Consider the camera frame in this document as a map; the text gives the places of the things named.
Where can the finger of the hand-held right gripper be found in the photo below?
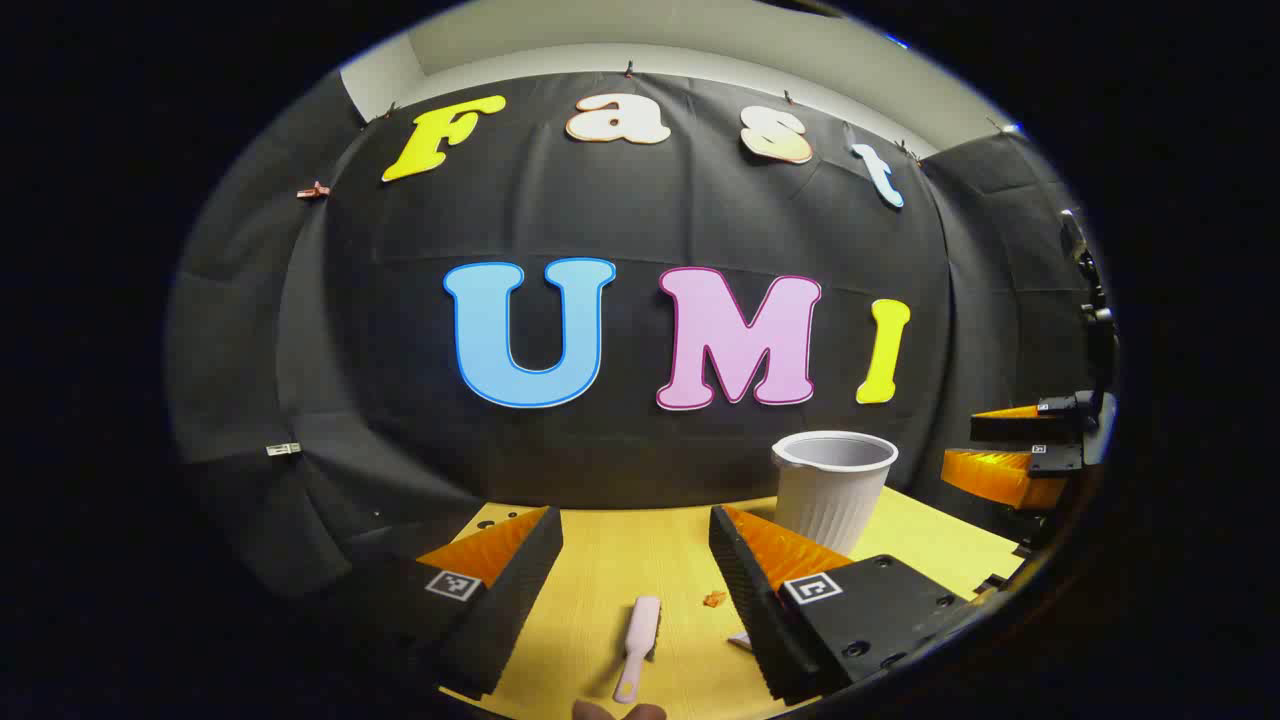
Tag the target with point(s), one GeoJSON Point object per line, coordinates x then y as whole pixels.
{"type": "Point", "coordinates": [1030, 422]}
{"type": "Point", "coordinates": [1000, 478]}

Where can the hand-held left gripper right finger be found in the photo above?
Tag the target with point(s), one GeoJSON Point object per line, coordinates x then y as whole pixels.
{"type": "Point", "coordinates": [745, 590]}

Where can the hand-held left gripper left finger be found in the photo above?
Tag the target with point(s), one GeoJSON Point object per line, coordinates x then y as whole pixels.
{"type": "Point", "coordinates": [520, 590]}

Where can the orange paper ball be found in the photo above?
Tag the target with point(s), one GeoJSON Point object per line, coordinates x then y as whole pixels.
{"type": "Point", "coordinates": [714, 599]}

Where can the grey purple dustpan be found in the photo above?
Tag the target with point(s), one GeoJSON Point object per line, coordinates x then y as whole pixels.
{"type": "Point", "coordinates": [741, 641]}

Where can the small pink broom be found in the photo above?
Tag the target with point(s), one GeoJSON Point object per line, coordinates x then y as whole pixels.
{"type": "Point", "coordinates": [640, 630]}

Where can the white ribbed garbage bin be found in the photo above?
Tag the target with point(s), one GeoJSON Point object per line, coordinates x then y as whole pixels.
{"type": "Point", "coordinates": [830, 500]}

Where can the yellow wooden desktop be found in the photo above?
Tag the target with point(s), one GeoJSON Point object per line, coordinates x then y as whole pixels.
{"type": "Point", "coordinates": [620, 560]}

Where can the small white tag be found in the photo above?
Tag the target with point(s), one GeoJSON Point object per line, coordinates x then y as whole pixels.
{"type": "Point", "coordinates": [283, 449]}

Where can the black backdrop cloth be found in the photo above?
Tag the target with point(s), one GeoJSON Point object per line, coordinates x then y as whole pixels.
{"type": "Point", "coordinates": [650, 220]}

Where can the small red clip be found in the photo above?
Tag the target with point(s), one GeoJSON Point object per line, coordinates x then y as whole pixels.
{"type": "Point", "coordinates": [312, 190]}

